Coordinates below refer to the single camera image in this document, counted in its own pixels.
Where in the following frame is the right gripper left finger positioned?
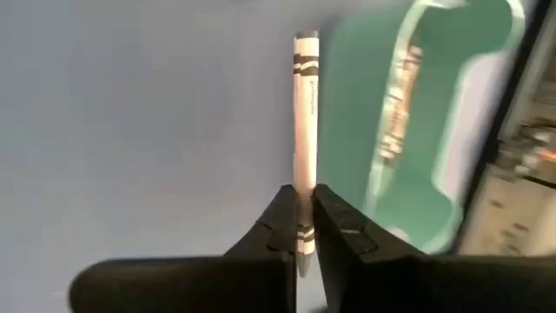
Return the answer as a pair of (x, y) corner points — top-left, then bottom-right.
(69, 184), (299, 313)

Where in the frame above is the teal plastic bin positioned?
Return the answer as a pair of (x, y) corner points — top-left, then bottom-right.
(318, 0), (529, 256)

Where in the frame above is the white crayon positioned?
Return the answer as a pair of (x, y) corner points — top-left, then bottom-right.
(374, 43), (425, 169)
(292, 30), (321, 279)

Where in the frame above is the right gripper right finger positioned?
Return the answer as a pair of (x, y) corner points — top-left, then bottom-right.
(312, 183), (556, 313)

